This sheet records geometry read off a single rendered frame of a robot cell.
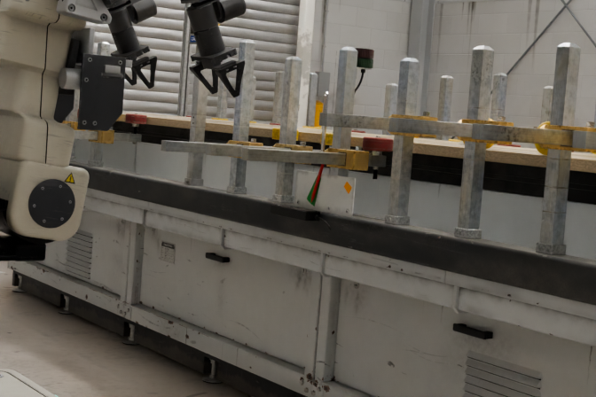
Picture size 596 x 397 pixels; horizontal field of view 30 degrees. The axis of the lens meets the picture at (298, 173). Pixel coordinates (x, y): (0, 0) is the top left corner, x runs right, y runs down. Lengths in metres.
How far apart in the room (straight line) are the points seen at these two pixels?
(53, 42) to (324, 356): 1.40
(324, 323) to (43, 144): 1.27
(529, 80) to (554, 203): 9.93
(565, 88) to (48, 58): 1.08
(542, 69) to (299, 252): 9.22
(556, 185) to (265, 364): 1.52
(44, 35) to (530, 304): 1.18
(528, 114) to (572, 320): 9.93
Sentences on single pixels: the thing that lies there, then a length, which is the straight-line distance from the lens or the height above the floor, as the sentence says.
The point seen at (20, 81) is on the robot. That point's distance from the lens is 2.41.
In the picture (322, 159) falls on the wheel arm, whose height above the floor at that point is 0.84.
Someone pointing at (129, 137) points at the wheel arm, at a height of 0.82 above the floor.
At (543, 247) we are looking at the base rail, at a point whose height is 0.71.
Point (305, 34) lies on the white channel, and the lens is 4.77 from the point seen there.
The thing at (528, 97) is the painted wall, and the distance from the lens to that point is 12.28.
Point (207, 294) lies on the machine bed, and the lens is 3.97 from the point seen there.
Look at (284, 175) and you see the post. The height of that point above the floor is 0.78.
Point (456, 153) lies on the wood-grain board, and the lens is 2.86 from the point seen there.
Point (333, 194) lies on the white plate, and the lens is 2.92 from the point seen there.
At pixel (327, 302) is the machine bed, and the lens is 3.32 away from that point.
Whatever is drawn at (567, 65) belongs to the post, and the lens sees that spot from 2.37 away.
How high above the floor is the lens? 0.95
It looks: 3 degrees down
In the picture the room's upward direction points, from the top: 4 degrees clockwise
